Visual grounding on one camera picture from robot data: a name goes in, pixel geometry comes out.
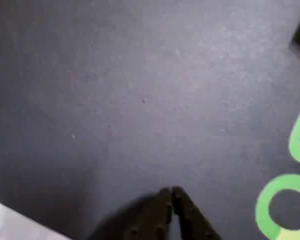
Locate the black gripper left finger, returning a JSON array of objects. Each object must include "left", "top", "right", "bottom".
[{"left": 87, "top": 187, "right": 175, "bottom": 240}]

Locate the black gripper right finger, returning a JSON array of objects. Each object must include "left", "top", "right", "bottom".
[{"left": 172, "top": 186, "right": 224, "bottom": 240}]

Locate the dark WOWROBO printed mat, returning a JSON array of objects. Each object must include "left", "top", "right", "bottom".
[{"left": 0, "top": 0, "right": 300, "bottom": 240}]

